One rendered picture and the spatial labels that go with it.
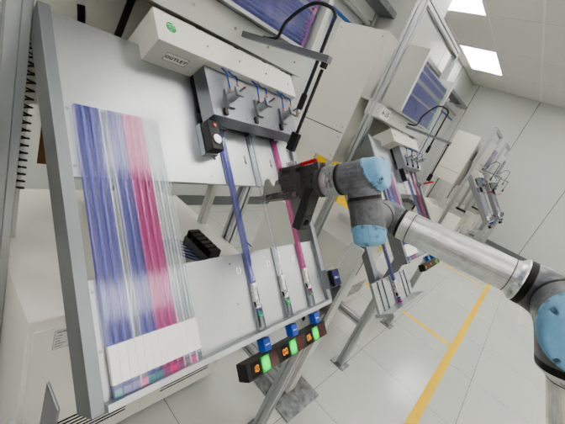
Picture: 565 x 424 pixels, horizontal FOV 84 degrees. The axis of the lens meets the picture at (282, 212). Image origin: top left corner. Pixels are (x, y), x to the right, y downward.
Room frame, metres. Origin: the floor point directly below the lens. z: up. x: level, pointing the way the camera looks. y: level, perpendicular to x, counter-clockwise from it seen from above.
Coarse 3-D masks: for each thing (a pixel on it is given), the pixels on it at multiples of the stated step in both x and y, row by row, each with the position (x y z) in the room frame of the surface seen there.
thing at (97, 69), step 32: (64, 32) 0.62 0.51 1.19; (96, 32) 0.68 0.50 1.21; (64, 64) 0.58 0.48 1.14; (96, 64) 0.64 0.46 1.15; (128, 64) 0.70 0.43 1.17; (64, 96) 0.55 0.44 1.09; (96, 96) 0.60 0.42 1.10; (128, 96) 0.66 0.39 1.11; (160, 96) 0.73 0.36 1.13; (192, 96) 0.82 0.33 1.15; (192, 128) 0.77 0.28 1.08; (192, 160) 0.72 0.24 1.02; (288, 160) 1.06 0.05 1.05
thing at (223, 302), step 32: (256, 256) 0.74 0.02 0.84; (288, 256) 0.84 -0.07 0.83; (96, 288) 0.42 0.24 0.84; (192, 288) 0.55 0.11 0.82; (224, 288) 0.61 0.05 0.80; (288, 288) 0.77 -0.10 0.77; (320, 288) 0.89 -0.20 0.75; (96, 320) 0.39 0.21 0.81; (224, 320) 0.57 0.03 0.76; (256, 320) 0.63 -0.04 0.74
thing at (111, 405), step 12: (324, 300) 0.86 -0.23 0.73; (300, 312) 0.75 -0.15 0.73; (276, 324) 0.66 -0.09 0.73; (252, 336) 0.58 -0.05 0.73; (264, 336) 0.61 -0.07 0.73; (228, 348) 0.52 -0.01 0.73; (204, 360) 0.47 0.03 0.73; (180, 372) 0.43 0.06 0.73; (156, 384) 0.39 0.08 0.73; (132, 396) 0.36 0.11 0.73; (108, 408) 0.33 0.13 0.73
